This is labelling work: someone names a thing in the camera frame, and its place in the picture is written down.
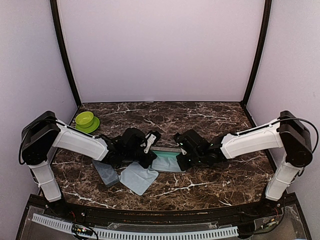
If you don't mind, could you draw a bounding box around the blue cleaning cloth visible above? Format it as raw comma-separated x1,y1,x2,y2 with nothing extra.
119,162,159,196
151,156,181,172

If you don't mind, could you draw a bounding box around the black frame post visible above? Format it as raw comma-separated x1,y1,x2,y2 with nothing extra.
49,0,82,108
240,0,272,109

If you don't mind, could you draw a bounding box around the white cable duct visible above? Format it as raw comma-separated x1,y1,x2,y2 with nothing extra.
31,213,239,240

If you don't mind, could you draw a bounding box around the black front rail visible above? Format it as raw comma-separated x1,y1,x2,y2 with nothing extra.
27,194,284,226

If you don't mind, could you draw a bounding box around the right black frame post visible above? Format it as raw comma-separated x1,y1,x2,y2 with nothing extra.
240,0,272,109

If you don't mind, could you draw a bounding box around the light grey glasses case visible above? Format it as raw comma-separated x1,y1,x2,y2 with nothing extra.
150,150,185,173

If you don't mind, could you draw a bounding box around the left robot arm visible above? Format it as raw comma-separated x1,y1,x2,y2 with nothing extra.
18,111,161,218

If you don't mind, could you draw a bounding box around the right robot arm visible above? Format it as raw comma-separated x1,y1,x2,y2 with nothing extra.
173,110,318,217

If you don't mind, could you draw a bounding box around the green bowl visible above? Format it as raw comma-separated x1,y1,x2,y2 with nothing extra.
75,111,100,134

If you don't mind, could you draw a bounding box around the left black frame post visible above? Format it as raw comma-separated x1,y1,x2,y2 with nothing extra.
49,0,82,108

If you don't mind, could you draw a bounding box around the dark grey glasses case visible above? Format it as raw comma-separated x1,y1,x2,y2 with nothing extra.
92,160,120,188

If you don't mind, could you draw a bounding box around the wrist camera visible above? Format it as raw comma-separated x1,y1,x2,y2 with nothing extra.
140,130,161,154
173,132,187,155

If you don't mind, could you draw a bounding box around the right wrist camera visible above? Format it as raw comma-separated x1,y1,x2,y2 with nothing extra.
173,132,187,155

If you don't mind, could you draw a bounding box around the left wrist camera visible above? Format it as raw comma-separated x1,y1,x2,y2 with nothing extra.
140,130,161,154

